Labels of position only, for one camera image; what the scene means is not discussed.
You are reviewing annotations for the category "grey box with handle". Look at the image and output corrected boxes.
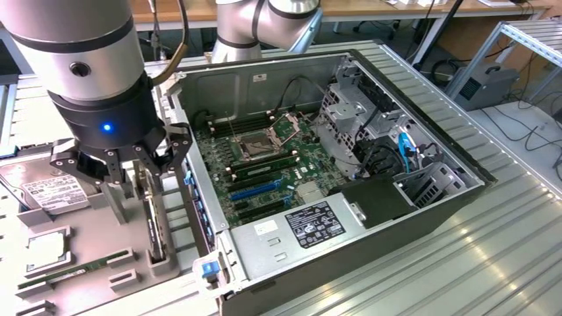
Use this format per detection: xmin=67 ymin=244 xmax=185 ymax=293
xmin=451 ymin=64 xmax=522 ymax=111

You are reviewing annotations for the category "black looped wire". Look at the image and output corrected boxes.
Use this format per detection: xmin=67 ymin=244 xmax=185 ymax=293
xmin=280 ymin=76 xmax=328 ymax=109

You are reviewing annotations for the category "black slanted pole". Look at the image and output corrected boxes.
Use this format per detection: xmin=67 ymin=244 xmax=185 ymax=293
xmin=416 ymin=0 xmax=466 ymax=64

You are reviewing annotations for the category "silver CPU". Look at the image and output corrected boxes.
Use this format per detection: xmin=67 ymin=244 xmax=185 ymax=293
xmin=25 ymin=232 xmax=71 ymax=267

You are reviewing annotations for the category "installed green RAM stick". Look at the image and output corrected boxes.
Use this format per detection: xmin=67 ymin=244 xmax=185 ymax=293
xmin=227 ymin=154 xmax=299 ymax=180

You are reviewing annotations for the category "aluminium slat frame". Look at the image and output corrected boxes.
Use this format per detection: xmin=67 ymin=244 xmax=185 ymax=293
xmin=446 ymin=18 xmax=562 ymax=103

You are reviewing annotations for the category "wooden desk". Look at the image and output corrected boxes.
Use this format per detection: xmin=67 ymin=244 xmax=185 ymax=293
xmin=131 ymin=0 xmax=554 ymax=26

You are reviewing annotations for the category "silver chipset heat sink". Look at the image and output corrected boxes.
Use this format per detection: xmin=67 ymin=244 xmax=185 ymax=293
xmin=300 ymin=182 xmax=329 ymax=201

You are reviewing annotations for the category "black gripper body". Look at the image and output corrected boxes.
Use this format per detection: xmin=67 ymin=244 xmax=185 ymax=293
xmin=46 ymin=70 xmax=167 ymax=178

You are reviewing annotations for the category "thin locking lever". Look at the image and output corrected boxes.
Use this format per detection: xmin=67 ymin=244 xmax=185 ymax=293
xmin=224 ymin=111 xmax=240 ymax=140

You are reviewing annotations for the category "graphics card with metal bracket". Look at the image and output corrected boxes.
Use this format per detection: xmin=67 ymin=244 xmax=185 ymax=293
xmin=131 ymin=159 xmax=171 ymax=263

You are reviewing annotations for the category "loose green RAM stick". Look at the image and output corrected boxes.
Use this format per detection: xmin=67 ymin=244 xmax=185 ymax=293
xmin=16 ymin=256 xmax=111 ymax=290

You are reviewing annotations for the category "CPU socket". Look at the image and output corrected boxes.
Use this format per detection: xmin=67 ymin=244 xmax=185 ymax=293
xmin=235 ymin=131 xmax=276 ymax=162

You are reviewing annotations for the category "metal socket cover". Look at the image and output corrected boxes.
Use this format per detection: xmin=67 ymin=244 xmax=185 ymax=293
xmin=265 ymin=111 xmax=308 ymax=145

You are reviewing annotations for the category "blue flat wire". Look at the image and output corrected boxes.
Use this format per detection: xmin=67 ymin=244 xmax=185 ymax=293
xmin=396 ymin=131 xmax=416 ymax=174

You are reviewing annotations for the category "green motherboard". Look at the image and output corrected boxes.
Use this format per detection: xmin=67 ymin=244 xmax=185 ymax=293
xmin=192 ymin=111 xmax=352 ymax=228

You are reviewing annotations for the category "open black PC case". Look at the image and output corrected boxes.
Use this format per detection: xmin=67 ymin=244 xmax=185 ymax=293
xmin=151 ymin=48 xmax=498 ymax=316

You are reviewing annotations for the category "hanging grey cable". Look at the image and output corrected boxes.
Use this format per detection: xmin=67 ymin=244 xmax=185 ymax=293
xmin=148 ymin=0 xmax=171 ymax=61

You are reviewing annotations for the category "grey parts rack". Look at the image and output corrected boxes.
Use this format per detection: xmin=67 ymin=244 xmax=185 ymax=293
xmin=12 ymin=164 xmax=181 ymax=316

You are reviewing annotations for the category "black office chair base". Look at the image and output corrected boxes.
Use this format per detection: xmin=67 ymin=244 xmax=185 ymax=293
xmin=332 ymin=19 xmax=400 ymax=40

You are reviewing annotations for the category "silver power supply unit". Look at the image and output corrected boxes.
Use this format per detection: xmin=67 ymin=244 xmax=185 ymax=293
xmin=229 ymin=192 xmax=379 ymax=280

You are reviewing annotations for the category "coiled black floor cable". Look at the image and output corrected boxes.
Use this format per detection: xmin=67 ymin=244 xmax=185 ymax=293
xmin=432 ymin=59 xmax=460 ymax=84

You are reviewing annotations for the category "black plastic shroud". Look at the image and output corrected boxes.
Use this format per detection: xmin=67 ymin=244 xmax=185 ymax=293
xmin=328 ymin=176 xmax=418 ymax=230

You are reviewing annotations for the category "black power wire bundle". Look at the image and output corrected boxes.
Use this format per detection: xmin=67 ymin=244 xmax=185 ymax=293
xmin=355 ymin=138 xmax=403 ymax=178

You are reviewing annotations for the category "black camera cable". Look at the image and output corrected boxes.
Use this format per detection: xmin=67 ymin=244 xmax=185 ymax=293
xmin=151 ymin=0 xmax=191 ymax=87

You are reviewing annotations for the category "silver hard disk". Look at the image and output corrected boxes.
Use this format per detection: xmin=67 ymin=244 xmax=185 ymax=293
xmin=0 ymin=161 xmax=96 ymax=215

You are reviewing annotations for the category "perforated metal disk bay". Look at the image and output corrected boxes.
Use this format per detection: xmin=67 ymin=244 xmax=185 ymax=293
xmin=319 ymin=82 xmax=414 ymax=178

